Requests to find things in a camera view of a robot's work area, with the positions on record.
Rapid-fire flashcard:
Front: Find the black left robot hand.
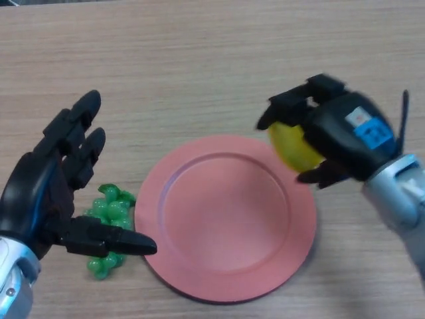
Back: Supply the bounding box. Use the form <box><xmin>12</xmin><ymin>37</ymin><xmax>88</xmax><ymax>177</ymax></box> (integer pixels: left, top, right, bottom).
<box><xmin>0</xmin><ymin>89</ymin><xmax>157</xmax><ymax>261</ymax></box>

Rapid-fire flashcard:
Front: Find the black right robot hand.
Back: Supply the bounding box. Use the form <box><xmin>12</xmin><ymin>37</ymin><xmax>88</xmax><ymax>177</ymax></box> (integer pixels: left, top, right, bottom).
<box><xmin>255</xmin><ymin>74</ymin><xmax>401</xmax><ymax>190</ymax></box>

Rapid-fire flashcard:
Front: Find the yellow starfruit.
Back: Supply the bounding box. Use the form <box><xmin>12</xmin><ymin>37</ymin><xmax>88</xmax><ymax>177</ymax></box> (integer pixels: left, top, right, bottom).
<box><xmin>269</xmin><ymin>122</ymin><xmax>326</xmax><ymax>173</ymax></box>

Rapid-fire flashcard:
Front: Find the pink round plate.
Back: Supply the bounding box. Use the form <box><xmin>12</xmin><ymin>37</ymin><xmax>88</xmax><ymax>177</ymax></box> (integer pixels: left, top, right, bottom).
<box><xmin>134</xmin><ymin>135</ymin><xmax>318</xmax><ymax>304</ymax></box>

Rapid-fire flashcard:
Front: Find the green grape bunch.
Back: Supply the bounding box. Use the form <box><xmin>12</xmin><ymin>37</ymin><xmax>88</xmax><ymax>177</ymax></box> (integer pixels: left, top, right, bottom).
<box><xmin>82</xmin><ymin>183</ymin><xmax>136</xmax><ymax>280</ymax></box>

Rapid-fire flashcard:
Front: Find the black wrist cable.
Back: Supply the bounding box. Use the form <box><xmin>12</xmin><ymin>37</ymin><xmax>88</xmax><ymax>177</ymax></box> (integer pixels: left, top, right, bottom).
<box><xmin>396</xmin><ymin>89</ymin><xmax>410</xmax><ymax>157</ymax></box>

